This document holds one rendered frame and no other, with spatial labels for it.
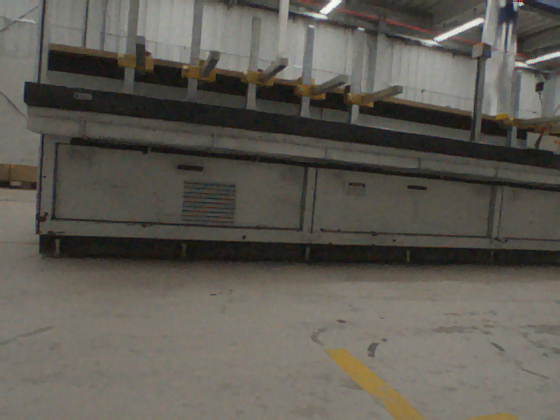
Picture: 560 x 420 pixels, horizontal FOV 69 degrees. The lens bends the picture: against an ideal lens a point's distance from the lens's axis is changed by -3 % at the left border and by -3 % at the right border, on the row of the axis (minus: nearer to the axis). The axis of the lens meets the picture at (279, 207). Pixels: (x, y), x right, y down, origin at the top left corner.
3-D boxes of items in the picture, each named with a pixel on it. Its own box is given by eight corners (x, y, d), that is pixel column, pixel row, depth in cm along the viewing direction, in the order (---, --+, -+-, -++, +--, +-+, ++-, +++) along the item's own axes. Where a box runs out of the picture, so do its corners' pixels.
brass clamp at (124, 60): (153, 70, 163) (154, 57, 163) (117, 64, 159) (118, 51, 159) (153, 73, 169) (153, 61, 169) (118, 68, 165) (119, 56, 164)
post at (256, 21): (253, 127, 179) (261, 16, 177) (245, 126, 178) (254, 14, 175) (251, 128, 182) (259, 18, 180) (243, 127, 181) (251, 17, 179)
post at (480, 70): (480, 142, 218) (488, 58, 216) (473, 141, 217) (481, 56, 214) (474, 143, 222) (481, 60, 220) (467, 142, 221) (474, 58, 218)
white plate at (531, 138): (558, 154, 236) (560, 137, 236) (526, 149, 228) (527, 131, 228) (557, 154, 237) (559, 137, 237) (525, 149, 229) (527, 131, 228)
